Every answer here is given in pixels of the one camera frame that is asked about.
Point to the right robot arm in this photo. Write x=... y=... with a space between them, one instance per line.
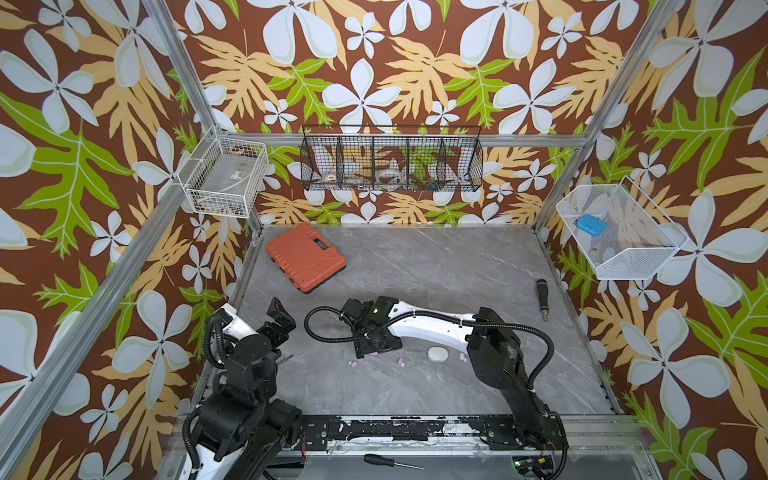
x=506 y=357

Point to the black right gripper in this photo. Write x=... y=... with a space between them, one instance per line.
x=372 y=341

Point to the black handled screwdriver on table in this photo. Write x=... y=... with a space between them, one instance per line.
x=542 y=293

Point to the aluminium frame post left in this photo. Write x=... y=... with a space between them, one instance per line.
x=190 y=82

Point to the white wire basket left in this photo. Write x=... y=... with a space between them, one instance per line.
x=222 y=174

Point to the black wire basket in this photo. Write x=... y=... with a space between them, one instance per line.
x=429 y=158

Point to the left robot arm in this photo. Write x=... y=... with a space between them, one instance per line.
x=240 y=428

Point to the aluminium frame post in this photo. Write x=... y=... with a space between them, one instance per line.
x=651 y=29
x=190 y=82

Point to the white earbud charging case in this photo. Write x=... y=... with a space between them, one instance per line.
x=438 y=354

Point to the red plastic tool case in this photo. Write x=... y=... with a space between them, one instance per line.
x=305 y=257

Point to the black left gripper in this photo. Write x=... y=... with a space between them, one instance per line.
x=285 y=323

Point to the white mesh basket right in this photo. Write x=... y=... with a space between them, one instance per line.
x=640 y=239

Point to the aluminium frame post right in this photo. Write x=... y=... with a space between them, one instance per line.
x=651 y=29

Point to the black screwdriver on front rail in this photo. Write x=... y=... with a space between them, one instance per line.
x=378 y=460

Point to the blue small box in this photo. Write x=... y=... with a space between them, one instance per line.
x=592 y=225

